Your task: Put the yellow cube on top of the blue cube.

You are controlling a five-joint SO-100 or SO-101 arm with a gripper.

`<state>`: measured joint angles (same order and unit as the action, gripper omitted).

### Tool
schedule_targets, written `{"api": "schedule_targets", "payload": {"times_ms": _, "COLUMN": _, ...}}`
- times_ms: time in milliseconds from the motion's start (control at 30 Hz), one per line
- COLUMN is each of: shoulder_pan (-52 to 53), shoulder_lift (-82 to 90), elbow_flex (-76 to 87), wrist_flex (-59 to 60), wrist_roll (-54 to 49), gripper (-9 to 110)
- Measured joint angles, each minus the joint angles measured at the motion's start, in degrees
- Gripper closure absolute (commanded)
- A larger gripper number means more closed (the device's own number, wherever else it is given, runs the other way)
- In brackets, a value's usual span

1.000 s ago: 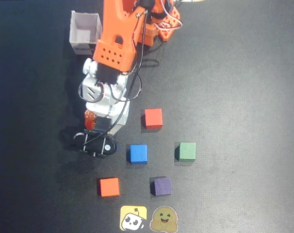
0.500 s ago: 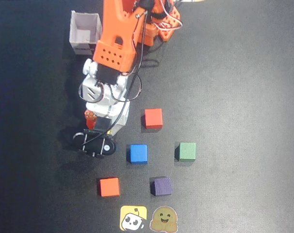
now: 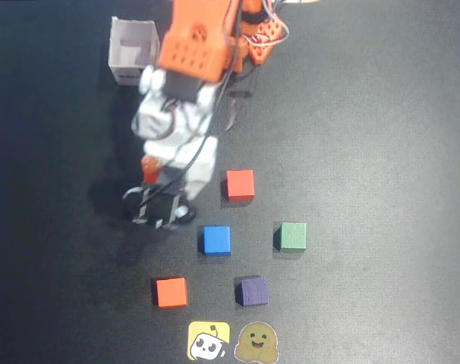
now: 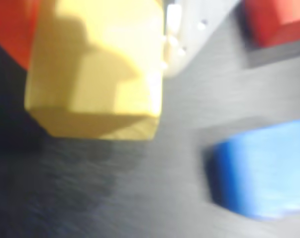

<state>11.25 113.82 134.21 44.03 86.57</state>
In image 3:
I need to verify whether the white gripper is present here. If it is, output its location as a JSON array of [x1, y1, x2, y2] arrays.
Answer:
[[140, 134, 220, 202]]

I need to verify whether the orange robot base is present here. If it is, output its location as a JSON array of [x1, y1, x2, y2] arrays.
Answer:
[[239, 0, 285, 65]]

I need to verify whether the red wooden cube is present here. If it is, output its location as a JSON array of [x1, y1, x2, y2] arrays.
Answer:
[[225, 169, 256, 202]]

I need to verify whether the blue wooden cube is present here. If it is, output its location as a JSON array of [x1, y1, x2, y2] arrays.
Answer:
[[203, 225, 232, 257]]

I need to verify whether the orange wooden cube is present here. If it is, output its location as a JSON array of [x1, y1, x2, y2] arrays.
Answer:
[[156, 277, 188, 309]]

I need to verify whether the green wooden cube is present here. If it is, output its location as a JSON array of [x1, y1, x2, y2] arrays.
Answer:
[[278, 221, 308, 254]]

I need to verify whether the purple wooden cube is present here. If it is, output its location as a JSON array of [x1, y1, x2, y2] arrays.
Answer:
[[235, 276, 271, 307]]

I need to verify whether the white cardboard box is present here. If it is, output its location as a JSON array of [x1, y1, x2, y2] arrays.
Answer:
[[108, 16, 159, 86]]

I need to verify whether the yellow robot sticker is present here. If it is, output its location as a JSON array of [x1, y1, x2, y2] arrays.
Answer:
[[187, 321, 231, 361]]

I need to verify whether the hugging face emoji sticker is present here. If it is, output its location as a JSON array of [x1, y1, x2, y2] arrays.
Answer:
[[233, 321, 280, 363]]

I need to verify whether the dark grey felt mat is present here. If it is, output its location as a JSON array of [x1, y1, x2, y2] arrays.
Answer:
[[0, 0, 460, 364]]

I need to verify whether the black cable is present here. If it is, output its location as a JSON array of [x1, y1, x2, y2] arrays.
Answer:
[[138, 0, 248, 213]]

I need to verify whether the red and white wire bundle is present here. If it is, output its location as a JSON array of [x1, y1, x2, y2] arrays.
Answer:
[[241, 0, 291, 49]]

